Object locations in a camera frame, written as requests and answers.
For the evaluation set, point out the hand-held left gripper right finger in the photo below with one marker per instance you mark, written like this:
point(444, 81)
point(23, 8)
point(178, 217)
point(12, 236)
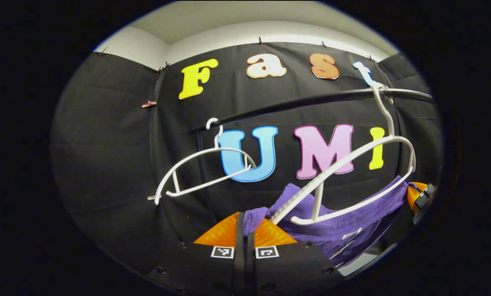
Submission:
point(290, 267)

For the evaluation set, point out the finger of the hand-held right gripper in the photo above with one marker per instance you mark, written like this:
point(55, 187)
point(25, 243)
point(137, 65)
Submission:
point(420, 195)

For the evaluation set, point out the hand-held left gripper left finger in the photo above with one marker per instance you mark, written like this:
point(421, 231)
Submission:
point(204, 267)

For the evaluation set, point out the purple button shirt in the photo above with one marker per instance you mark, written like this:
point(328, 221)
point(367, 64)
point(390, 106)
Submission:
point(352, 226)

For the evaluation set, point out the white hanger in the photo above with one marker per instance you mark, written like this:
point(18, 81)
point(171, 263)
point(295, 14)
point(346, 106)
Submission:
point(389, 119)
point(196, 155)

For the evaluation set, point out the black clothes rack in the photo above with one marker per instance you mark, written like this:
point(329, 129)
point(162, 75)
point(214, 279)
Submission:
point(295, 102)

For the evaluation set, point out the black backdrop cloth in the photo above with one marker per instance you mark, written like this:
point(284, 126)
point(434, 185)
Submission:
point(105, 144)

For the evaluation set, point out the red clip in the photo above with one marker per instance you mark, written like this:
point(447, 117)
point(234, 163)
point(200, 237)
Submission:
point(149, 104)

